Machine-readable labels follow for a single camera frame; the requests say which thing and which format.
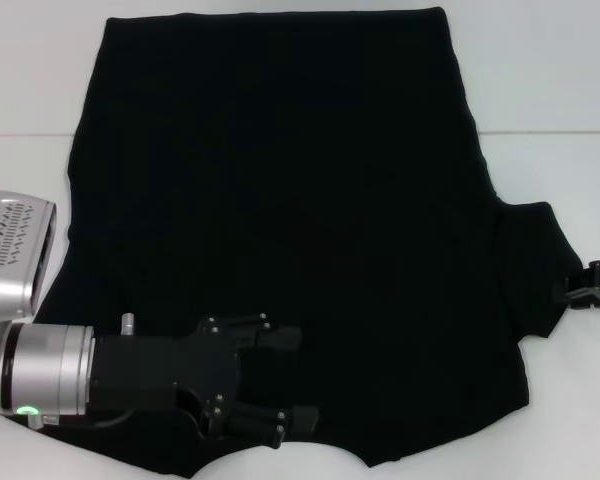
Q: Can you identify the left gripper cable with plug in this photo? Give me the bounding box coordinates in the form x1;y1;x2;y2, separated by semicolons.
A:
27;394;204;432

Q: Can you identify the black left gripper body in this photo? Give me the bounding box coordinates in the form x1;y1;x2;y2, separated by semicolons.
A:
86;313;245;442

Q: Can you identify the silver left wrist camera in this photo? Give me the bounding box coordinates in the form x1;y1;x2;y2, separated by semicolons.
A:
0;189;58;331

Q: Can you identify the black t-shirt with FREE print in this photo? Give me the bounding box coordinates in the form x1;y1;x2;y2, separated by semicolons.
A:
0;5;584;480

